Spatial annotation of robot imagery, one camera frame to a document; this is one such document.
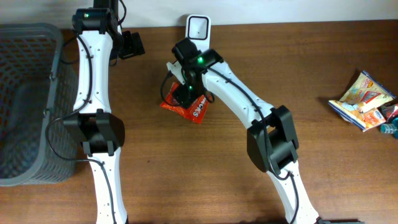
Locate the teal mouthwash bottle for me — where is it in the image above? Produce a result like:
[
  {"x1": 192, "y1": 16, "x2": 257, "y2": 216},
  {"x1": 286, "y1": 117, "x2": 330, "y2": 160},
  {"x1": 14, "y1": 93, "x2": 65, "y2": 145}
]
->
[{"x1": 381, "y1": 118, "x2": 398, "y2": 139}]

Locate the black red snack packet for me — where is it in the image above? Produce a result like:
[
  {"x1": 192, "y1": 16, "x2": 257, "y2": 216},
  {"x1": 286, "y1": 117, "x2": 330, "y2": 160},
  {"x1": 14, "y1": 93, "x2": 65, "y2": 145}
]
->
[{"x1": 381, "y1": 104, "x2": 397, "y2": 121}]

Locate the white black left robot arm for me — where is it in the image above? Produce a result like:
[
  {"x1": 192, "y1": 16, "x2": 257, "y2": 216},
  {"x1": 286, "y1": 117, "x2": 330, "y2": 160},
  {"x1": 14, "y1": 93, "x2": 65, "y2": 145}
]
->
[{"x1": 62, "y1": 0, "x2": 145, "y2": 223}]

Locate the yellow wet wipes pack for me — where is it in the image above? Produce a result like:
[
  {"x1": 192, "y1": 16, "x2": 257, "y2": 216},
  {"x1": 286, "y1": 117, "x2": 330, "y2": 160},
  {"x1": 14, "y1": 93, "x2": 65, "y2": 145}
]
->
[{"x1": 328, "y1": 70, "x2": 396, "y2": 131}]

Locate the red snack bag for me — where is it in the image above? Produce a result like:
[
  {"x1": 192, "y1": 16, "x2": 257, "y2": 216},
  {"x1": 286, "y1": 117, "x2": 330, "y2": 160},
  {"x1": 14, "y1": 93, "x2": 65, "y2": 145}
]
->
[{"x1": 160, "y1": 82, "x2": 209, "y2": 124}]

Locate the grey plastic mesh basket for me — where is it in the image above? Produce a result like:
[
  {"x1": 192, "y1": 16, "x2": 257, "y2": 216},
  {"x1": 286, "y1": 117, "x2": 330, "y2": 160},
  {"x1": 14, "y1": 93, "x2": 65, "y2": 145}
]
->
[{"x1": 1, "y1": 23, "x2": 78, "y2": 187}]

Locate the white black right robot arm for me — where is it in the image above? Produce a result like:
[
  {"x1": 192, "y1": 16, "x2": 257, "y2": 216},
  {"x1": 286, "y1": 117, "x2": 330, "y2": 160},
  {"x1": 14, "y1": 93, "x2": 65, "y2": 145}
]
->
[{"x1": 169, "y1": 38, "x2": 323, "y2": 223}]

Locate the orange tissue pack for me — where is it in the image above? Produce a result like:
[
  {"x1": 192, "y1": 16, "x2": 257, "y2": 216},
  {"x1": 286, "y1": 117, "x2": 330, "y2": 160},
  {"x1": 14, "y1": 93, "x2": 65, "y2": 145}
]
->
[{"x1": 363, "y1": 108, "x2": 386, "y2": 132}]

